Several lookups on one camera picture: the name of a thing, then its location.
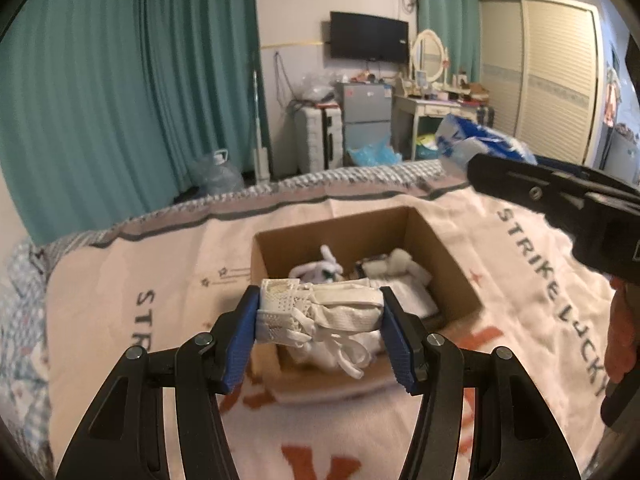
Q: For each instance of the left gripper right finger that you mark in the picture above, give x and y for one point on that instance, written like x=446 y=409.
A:
x=515 y=434

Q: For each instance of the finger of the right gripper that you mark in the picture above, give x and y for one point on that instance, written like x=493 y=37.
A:
x=559 y=190

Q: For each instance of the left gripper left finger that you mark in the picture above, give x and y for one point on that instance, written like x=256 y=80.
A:
x=151 y=396

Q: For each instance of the blue tissue pack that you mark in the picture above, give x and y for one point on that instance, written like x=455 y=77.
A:
x=458 y=140

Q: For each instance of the black tissue pack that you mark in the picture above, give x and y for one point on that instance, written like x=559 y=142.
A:
x=408 y=280

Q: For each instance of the white mesh shoe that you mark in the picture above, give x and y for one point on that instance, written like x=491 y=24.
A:
x=333 y=326

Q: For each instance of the white fluffy bunny toy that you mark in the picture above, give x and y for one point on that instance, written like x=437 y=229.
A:
x=325 y=270

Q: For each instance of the person right hand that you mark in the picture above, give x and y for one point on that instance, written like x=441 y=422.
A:
x=621 y=347

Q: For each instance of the cream louvred wardrobe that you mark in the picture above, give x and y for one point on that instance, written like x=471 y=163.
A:
x=543 y=65

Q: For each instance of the cream strike lucky blanket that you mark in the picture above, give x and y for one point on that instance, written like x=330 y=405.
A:
x=508 y=278

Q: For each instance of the white dressing table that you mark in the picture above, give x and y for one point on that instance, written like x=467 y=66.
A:
x=408 y=111

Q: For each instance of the blue plastic bag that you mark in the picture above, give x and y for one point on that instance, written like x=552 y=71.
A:
x=379 y=153

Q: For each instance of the blue checked bedsheet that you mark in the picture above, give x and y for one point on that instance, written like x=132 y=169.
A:
x=25 y=403

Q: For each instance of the oval vanity mirror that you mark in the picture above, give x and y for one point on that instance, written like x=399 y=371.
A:
x=428 y=57

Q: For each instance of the small silver fridge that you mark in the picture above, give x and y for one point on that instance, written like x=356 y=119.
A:
x=367 y=114

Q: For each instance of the green curtain right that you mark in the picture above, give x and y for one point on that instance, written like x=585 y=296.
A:
x=457 y=23

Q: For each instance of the green curtain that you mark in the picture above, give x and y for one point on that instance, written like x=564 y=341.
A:
x=457 y=23
x=107 y=104

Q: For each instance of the brown cardboard box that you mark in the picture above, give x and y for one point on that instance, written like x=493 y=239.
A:
x=353 y=238

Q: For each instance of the white suitcase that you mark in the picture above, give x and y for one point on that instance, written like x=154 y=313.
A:
x=319 y=138

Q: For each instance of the clear water jug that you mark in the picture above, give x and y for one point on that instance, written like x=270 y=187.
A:
x=214 y=174

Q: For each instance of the white mop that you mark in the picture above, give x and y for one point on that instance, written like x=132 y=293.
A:
x=260 y=153

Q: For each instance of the green curtain left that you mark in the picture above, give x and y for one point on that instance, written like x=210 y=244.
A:
x=107 y=104

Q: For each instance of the black wall television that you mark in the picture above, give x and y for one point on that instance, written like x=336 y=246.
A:
x=368 y=38

